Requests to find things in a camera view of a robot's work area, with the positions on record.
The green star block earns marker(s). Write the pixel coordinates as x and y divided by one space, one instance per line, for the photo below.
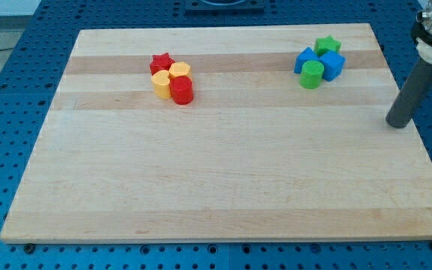
325 44

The green cylinder block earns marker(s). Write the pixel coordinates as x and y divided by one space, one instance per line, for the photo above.
311 74

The blue cube block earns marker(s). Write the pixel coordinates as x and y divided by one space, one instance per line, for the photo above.
333 64

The blue triangle block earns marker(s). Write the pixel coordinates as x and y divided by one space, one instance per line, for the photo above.
306 55

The red cylinder block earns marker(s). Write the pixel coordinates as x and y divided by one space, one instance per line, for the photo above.
181 88

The wooden board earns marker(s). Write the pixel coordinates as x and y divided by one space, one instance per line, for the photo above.
254 157

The red star block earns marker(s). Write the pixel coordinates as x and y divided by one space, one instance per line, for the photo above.
161 62

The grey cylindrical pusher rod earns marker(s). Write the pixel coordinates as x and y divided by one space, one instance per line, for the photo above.
414 89

